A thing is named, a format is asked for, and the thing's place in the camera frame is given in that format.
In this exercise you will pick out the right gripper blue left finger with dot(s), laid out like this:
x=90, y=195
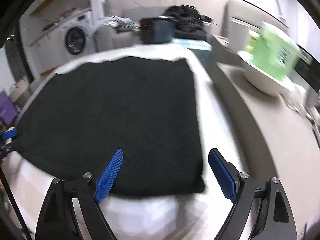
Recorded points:
x=107, y=178

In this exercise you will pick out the light blue side table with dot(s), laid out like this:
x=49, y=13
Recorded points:
x=200, y=48

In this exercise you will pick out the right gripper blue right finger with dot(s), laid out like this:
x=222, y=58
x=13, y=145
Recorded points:
x=225, y=173

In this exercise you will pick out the black clothes pile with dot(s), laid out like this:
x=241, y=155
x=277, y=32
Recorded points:
x=188, y=22

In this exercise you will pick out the dark rice cooker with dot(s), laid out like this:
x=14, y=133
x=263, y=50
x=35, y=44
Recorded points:
x=157, y=30

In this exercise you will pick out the grey sofa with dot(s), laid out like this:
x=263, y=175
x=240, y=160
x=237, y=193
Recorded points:
x=107, y=38

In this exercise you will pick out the white bowl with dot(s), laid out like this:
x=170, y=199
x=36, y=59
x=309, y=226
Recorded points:
x=263, y=81

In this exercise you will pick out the black knit sweater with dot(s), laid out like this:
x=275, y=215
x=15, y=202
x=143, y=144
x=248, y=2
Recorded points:
x=146, y=108

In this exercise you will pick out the green tissue pack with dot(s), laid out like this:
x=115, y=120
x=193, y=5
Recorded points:
x=273, y=51

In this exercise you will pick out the white washing machine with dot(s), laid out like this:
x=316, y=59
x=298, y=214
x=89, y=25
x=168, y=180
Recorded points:
x=78, y=36

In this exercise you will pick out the purple bag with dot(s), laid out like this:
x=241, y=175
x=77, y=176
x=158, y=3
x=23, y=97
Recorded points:
x=8, y=111

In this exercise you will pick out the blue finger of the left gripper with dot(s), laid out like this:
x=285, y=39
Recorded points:
x=9, y=134

